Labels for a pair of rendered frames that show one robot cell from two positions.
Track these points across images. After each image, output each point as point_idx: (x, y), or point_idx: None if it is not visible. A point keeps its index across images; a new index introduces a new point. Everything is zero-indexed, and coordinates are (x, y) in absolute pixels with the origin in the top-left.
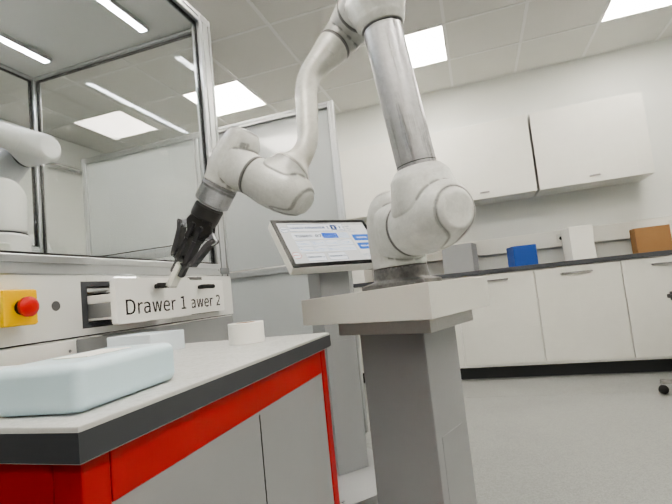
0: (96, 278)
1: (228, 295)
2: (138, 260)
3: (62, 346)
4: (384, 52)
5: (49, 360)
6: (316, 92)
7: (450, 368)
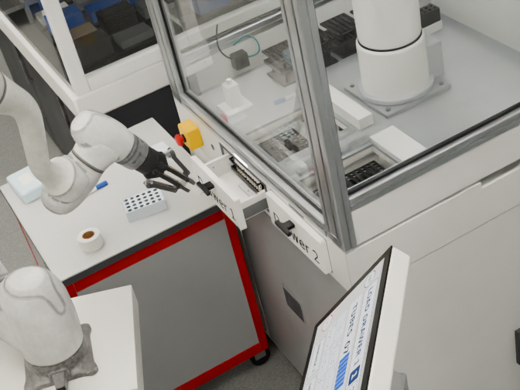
0: (225, 146)
1: (343, 269)
2: (244, 153)
3: None
4: None
5: (28, 172)
6: (18, 128)
7: None
